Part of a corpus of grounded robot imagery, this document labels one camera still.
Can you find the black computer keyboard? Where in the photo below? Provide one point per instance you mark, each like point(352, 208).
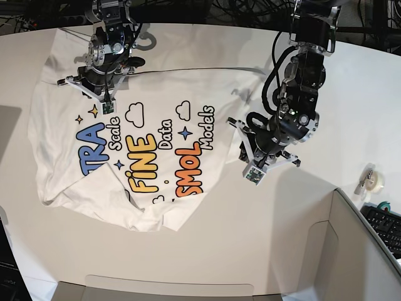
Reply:
point(387, 226)

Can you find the green tape roll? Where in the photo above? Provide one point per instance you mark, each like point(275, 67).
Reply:
point(385, 206)

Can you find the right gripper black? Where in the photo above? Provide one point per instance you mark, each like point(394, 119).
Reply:
point(95, 84)

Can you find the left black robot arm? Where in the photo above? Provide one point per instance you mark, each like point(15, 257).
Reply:
point(290, 92)

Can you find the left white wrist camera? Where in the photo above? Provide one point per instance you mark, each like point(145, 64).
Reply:
point(254, 173)

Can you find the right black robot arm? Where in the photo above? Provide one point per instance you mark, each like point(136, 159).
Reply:
point(109, 59)

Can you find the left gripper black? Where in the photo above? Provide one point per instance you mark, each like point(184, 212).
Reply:
point(259, 145)

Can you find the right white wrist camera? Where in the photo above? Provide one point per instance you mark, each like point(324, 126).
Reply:
point(109, 107)

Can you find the white t-shirt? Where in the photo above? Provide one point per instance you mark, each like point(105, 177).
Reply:
point(150, 163)

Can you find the white tape dispenser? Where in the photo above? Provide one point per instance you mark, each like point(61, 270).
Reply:
point(371, 181)

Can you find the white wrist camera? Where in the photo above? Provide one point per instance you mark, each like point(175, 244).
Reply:
point(254, 173)
point(109, 107)

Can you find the beige cardboard side panel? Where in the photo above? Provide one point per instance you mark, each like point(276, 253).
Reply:
point(344, 259)

